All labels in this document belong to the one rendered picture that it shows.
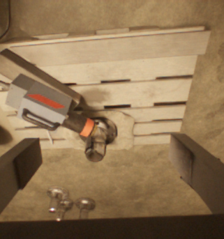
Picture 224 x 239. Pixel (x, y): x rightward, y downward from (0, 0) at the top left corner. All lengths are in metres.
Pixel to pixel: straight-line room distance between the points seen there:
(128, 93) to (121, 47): 0.28
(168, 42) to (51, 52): 0.58
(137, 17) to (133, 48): 0.20
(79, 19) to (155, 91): 0.58
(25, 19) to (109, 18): 0.45
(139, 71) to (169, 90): 0.23
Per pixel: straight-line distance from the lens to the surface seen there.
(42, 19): 1.12
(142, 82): 1.01
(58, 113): 0.84
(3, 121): 1.61
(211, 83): 1.33
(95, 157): 1.09
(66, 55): 0.95
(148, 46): 0.92
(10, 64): 1.00
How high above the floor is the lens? 1.03
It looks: 51 degrees down
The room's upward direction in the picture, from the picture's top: 179 degrees counter-clockwise
